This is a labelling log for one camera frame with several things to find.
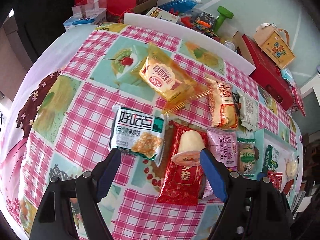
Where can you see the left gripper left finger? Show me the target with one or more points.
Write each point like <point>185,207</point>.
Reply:
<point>54,219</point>

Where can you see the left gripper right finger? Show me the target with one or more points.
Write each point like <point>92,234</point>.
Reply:
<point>253,209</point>

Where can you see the red Kiss snack bag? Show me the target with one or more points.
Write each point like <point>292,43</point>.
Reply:
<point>276,179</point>

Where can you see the pink swiss roll packet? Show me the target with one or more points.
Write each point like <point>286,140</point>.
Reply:
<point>224,147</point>

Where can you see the red gold cake packet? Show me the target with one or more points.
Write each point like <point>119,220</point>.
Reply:
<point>182,184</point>

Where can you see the pink pudding cup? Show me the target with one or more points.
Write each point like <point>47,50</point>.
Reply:
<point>190,146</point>

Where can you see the green white milk carton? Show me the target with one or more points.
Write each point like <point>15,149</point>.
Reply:
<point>271,159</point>

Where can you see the white tray with teal rim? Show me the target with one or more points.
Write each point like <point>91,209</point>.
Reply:
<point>263,138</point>

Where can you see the small green brown snack packet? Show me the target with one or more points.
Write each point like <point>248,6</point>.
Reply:
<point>246,156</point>

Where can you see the clear-wrapped round yellow cake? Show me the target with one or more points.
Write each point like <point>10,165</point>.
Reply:
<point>292,166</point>

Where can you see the white beige snack packet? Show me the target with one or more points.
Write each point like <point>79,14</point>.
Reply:
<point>248,112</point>

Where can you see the checkered picture tablecloth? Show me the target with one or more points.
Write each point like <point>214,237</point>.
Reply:
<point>152,96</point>

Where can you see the orange bread snack packet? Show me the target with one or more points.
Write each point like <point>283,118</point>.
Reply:
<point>221,104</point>

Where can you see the red patterned lidded box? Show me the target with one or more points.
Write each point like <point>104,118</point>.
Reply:
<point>298,104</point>

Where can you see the black seaweed snack packet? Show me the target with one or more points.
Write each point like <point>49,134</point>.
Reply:
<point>236,98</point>

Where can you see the white green cracker packet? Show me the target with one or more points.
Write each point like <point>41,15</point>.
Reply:
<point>137,133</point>

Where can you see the large red gift box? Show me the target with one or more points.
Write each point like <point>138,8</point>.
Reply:
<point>266,73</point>

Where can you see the white shelf unit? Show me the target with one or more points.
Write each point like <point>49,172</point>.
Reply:
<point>312,86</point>

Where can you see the light blue tissue pack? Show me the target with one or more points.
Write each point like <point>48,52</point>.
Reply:
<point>287,76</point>

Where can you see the yellow transparent snack packet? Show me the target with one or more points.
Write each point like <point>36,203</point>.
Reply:
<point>169,80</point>

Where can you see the green dumbbell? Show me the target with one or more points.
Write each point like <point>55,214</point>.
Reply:
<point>223,14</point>

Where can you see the cardboard box of toys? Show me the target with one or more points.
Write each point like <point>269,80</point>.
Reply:
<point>195,29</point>

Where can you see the black cabinet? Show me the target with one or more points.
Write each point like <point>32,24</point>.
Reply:
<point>39,22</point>

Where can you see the clear plastic tissue box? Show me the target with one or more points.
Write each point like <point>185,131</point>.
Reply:
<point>87,12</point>

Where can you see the blue water bottle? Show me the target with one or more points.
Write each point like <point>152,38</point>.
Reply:
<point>180,6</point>

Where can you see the yellow gift box with handle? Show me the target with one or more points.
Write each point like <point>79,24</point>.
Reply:
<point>275,43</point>

